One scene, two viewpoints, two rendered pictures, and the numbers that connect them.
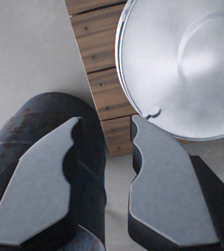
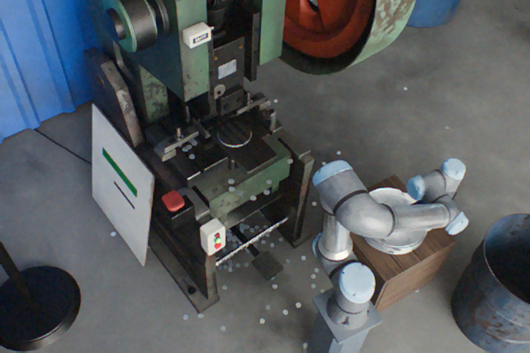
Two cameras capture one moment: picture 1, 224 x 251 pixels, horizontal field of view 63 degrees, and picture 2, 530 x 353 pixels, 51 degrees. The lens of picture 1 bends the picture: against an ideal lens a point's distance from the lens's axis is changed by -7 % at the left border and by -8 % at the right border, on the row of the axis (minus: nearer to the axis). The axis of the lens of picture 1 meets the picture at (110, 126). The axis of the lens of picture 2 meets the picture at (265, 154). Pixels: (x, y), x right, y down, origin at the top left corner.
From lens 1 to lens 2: 2.08 m
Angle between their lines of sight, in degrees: 40
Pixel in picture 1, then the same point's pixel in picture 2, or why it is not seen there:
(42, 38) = (418, 339)
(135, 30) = (399, 243)
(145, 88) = (416, 235)
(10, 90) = not seen: outside the picture
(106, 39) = (405, 257)
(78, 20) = (403, 267)
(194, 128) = not seen: hidden behind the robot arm
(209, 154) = not seen: hidden behind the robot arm
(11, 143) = (481, 294)
